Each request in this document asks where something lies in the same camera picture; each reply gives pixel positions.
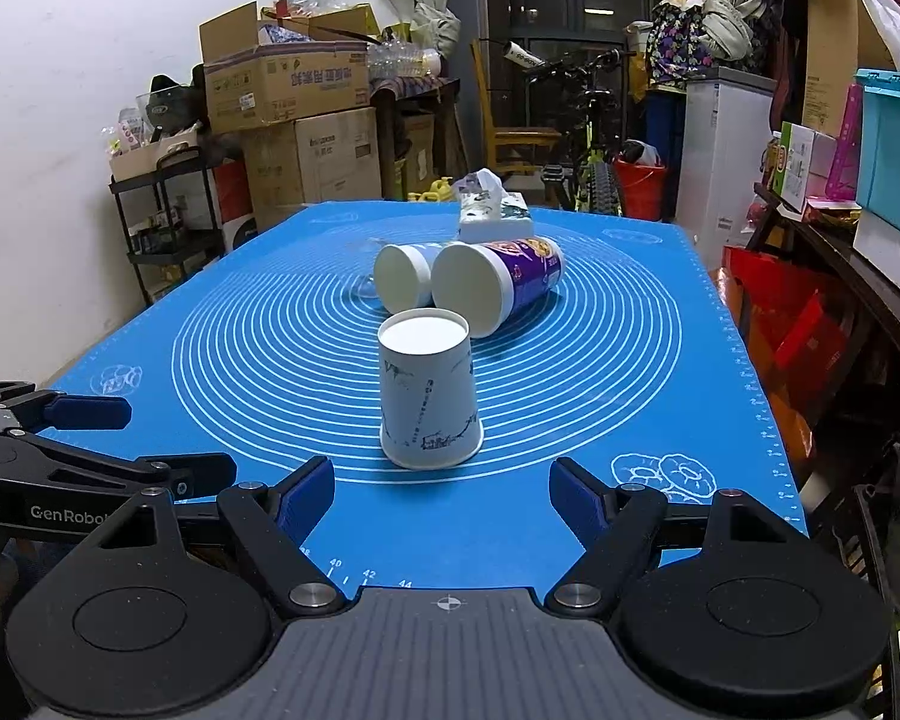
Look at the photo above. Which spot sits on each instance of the white chest freezer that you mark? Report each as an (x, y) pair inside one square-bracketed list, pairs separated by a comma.
[(720, 165)]

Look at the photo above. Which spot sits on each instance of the wooden chair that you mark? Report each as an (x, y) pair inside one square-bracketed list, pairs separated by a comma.
[(525, 139)]

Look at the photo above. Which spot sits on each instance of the white ink-print paper cup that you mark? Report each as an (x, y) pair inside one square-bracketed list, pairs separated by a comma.
[(427, 390)]

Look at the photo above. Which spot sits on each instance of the tall cardboard box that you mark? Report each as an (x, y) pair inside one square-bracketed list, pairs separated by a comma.
[(832, 60)]

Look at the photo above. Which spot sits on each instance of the dark wooden side table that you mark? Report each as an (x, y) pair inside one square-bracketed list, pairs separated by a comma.
[(870, 277)]

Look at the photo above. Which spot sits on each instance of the black rack cart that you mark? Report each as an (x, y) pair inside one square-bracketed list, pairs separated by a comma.
[(195, 240)]

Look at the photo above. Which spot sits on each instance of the black bicycle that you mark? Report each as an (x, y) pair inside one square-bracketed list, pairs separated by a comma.
[(600, 187)]

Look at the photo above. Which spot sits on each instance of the pink plastic case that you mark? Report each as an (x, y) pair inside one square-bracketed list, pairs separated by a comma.
[(846, 150)]

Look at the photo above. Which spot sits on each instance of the teal storage box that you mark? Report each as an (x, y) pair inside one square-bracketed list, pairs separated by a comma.
[(896, 150)]

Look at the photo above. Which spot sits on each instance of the clear plastic bottles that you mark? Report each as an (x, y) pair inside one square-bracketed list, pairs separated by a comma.
[(401, 60)]

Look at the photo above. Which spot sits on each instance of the plain white paper cup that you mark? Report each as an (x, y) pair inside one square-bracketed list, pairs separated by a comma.
[(401, 277)]

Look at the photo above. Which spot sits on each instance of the purple print paper cup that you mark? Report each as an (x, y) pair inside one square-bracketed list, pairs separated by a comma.
[(525, 270)]

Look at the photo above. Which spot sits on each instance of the black helmet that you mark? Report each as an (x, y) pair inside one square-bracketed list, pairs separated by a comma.
[(172, 101)]

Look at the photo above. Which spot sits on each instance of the open printed cardboard box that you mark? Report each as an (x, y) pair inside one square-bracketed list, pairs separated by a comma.
[(285, 90)]

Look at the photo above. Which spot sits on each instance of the pale cardboard box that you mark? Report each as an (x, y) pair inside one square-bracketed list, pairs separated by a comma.
[(337, 157)]

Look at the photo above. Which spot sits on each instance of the red paper bags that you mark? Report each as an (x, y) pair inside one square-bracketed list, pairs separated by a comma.
[(780, 315)]

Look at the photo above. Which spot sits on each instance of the tissue box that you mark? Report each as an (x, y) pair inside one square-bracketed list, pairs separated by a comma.
[(495, 221)]

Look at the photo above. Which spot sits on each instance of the green and white carton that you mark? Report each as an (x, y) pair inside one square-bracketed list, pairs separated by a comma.
[(802, 165)]

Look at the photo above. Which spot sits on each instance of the brown cardboard box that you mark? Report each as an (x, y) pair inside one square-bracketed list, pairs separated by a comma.
[(270, 165)]

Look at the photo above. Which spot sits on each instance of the floral bag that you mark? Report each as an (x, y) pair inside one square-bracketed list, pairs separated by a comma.
[(675, 45)]

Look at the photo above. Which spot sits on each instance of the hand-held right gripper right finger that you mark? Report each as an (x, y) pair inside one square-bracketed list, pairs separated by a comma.
[(574, 495)]

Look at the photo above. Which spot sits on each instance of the white storage box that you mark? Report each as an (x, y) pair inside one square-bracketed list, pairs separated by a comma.
[(892, 255)]

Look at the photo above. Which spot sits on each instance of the blue silicone mat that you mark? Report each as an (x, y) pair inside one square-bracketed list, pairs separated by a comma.
[(570, 390)]

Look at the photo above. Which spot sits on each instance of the beige open box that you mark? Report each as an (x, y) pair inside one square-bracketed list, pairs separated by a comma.
[(142, 157)]

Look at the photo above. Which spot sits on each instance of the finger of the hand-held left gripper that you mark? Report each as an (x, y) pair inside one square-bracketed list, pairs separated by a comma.
[(204, 471), (90, 413)]

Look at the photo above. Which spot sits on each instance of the yellow detergent bottle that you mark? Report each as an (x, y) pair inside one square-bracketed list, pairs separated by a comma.
[(431, 191)]

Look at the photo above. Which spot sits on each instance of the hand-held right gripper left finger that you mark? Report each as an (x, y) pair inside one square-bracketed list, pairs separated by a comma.
[(311, 493)]

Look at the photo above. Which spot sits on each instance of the red bucket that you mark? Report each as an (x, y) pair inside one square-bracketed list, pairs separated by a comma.
[(637, 191)]

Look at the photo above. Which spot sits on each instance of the clear glass cup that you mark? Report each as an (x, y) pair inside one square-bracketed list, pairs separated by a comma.
[(360, 289)]

